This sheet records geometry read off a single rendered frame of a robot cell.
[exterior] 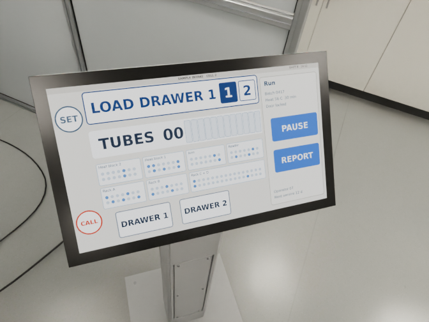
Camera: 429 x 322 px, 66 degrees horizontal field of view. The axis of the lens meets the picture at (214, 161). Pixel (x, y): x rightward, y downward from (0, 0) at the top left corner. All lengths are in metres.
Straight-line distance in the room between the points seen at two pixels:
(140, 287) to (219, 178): 1.05
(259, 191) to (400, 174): 1.84
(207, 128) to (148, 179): 0.13
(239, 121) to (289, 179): 0.15
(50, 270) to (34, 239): 0.20
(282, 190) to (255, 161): 0.08
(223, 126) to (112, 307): 1.17
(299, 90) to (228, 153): 0.18
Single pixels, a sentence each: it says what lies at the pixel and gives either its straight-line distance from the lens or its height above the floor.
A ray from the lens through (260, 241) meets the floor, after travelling 1.75.
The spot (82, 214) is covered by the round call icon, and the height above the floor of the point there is 1.03.
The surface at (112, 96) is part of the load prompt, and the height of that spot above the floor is 1.17.
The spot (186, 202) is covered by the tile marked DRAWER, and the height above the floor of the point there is 1.02.
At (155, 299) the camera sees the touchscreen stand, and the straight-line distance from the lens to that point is 1.55.
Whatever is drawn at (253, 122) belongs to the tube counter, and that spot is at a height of 1.11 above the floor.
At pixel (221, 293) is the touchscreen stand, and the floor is 0.03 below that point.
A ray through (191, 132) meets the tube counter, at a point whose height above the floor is 1.11.
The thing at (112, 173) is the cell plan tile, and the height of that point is 1.07.
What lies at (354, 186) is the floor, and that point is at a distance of 2.17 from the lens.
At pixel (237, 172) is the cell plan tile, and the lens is 0.61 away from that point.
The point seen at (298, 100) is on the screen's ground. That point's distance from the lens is 0.65.
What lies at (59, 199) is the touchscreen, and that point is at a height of 1.05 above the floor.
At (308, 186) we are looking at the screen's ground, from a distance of 0.68.
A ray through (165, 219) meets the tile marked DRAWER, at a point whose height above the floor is 1.00.
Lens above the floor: 1.50
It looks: 48 degrees down
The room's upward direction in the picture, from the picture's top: 8 degrees clockwise
